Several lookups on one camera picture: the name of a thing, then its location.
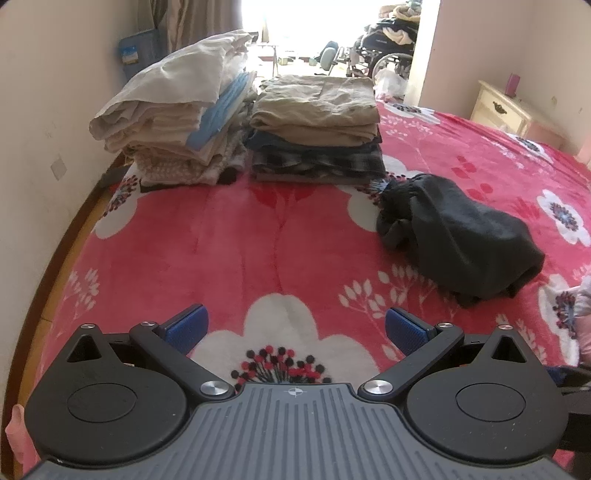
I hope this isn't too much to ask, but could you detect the cream nightstand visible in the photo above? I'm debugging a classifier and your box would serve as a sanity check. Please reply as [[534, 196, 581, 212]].
[[470, 79, 565, 151]]

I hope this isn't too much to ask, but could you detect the stack of light folded clothes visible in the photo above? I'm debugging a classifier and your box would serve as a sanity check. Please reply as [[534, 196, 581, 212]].
[[89, 30, 259, 188]]

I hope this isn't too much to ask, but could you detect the beige curtain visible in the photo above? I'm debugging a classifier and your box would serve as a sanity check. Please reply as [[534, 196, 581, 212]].
[[152, 0, 245, 52]]

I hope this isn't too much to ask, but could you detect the dark grey garment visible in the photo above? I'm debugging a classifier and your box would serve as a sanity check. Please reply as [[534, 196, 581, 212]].
[[375, 174, 546, 309]]

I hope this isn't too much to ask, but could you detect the blue wall organizer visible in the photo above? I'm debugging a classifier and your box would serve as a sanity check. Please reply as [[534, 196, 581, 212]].
[[117, 28, 162, 81]]

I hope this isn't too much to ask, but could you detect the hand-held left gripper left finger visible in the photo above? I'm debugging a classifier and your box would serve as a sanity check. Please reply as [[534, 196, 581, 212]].
[[67, 303, 236, 403]]

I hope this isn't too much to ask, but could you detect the white plastic bag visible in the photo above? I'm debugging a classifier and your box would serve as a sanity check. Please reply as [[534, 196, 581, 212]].
[[373, 68, 409, 100]]

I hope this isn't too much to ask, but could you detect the red floral blanket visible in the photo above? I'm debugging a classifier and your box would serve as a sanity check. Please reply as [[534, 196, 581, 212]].
[[36, 99, 591, 480]]

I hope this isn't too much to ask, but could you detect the folding rack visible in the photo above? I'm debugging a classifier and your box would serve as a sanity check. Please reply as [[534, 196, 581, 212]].
[[252, 39, 288, 77]]

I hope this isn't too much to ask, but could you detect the wheelchair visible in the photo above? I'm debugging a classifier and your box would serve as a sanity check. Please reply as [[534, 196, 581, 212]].
[[344, 18, 421, 81]]

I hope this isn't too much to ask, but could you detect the pink cloth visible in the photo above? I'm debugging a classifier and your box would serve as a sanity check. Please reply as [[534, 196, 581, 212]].
[[6, 404, 29, 468]]

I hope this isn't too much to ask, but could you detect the grey-blue chair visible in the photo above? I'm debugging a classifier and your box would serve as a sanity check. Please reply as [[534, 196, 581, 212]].
[[314, 41, 341, 75]]

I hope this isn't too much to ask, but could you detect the stack of khaki and dark clothes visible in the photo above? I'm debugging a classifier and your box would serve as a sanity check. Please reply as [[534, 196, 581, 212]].
[[245, 74, 387, 184]]

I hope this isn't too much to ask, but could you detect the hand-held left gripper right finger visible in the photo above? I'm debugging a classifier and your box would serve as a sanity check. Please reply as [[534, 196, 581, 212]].
[[358, 307, 529, 403]]

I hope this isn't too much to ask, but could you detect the wooden bed frame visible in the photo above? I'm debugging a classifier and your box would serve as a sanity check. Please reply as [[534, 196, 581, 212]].
[[0, 152, 131, 416]]

